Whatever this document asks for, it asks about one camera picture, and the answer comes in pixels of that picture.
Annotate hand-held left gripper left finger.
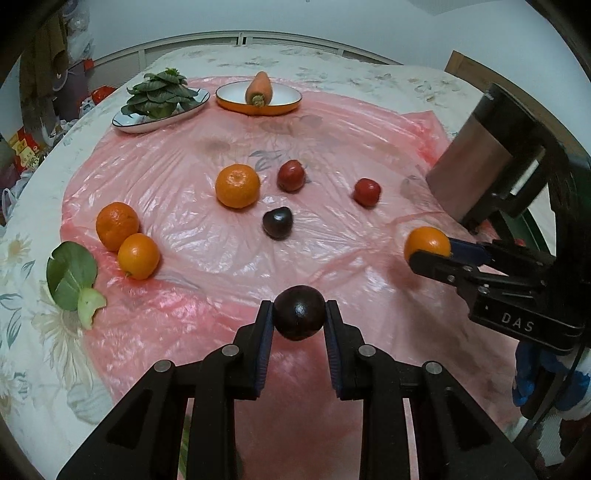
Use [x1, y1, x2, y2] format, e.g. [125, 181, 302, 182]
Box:
[55, 300, 274, 480]

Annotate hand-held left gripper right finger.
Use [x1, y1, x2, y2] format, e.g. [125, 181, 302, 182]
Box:
[323, 299, 539, 480]

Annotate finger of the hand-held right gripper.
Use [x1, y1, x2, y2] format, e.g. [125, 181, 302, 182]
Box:
[410, 249, 490, 301]
[449, 237, 552, 278]

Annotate smooth orange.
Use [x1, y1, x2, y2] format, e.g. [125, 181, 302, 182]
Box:
[404, 226, 452, 268]
[117, 233, 161, 280]

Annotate dark purple plum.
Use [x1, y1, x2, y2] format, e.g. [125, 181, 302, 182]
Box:
[262, 207, 293, 240]
[273, 285, 326, 341]

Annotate large bumpy mandarin orange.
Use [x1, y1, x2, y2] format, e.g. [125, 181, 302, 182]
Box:
[215, 164, 261, 209]

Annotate blue white cloth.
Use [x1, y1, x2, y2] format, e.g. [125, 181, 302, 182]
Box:
[512, 342, 591, 421]

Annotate metal thermos cup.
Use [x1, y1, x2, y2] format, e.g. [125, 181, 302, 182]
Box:
[427, 82, 571, 232]

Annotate pink plastic sheet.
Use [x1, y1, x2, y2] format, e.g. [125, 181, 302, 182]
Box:
[60, 76, 522, 480]

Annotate wooden headboard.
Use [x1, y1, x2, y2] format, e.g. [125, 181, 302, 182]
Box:
[444, 50, 495, 88]

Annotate loose green vegetable leaf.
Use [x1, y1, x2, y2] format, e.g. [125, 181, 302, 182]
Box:
[46, 241, 107, 330]

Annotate floral bed sheet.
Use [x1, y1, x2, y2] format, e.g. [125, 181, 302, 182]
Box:
[0, 45, 509, 480]

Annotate orange plate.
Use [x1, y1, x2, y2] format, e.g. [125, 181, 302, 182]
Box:
[215, 80, 303, 116]

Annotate carrot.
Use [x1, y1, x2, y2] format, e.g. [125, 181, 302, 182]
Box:
[245, 71, 273, 107]

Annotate white oval plate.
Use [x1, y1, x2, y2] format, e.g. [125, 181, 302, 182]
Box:
[112, 88, 211, 134]

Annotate green leafy vegetable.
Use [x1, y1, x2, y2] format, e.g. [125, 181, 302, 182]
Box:
[121, 68, 200, 121]

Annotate white plastic bag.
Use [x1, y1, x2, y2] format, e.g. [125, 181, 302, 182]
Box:
[0, 185, 29, 227]

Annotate red yellow package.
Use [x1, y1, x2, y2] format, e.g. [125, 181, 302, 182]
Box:
[7, 129, 47, 171]

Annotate dark bag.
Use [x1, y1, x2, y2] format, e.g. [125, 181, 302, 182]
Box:
[55, 60, 93, 121]

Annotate brown hanging clothes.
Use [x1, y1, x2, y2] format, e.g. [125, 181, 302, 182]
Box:
[18, 14, 70, 112]

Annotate black cable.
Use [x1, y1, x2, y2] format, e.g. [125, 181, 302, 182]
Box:
[517, 351, 587, 444]

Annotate grey bed rail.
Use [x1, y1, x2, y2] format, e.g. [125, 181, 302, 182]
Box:
[90, 30, 402, 86]

